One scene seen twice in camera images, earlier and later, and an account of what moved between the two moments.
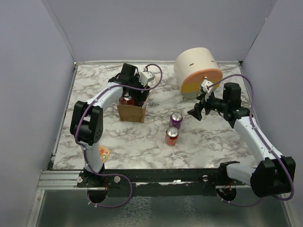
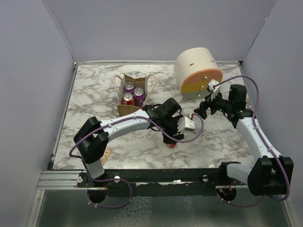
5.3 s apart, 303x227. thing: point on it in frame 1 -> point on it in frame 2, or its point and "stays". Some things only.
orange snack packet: x=104 y=153 stays
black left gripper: x=139 y=95 -> x=179 y=136
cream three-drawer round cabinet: x=191 y=66 stays
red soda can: x=127 y=100 stays
